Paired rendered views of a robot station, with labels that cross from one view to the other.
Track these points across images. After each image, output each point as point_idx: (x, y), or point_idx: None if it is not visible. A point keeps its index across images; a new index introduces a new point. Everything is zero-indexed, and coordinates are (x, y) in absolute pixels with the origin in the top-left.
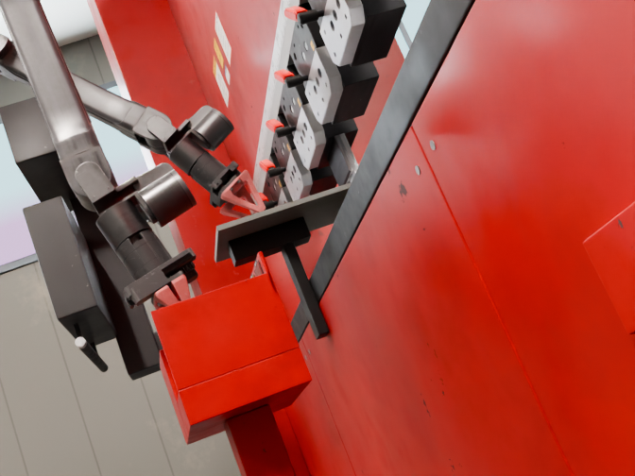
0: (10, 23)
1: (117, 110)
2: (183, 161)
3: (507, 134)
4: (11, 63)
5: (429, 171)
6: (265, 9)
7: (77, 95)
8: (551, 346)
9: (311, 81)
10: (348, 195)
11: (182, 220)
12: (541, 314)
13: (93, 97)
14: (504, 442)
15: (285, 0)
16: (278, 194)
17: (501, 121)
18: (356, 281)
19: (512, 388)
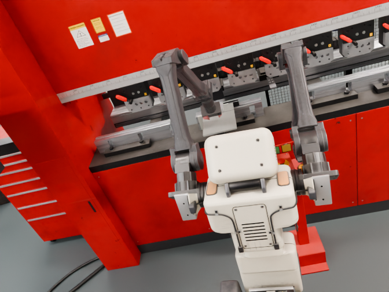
0: None
1: (202, 86)
2: (212, 103)
3: (388, 120)
4: (183, 67)
5: (355, 121)
6: (210, 40)
7: None
8: (370, 147)
9: (239, 74)
10: None
11: (41, 107)
12: (372, 143)
13: (197, 81)
14: (334, 163)
15: (239, 46)
16: (136, 97)
17: (388, 119)
18: (280, 137)
19: (349, 154)
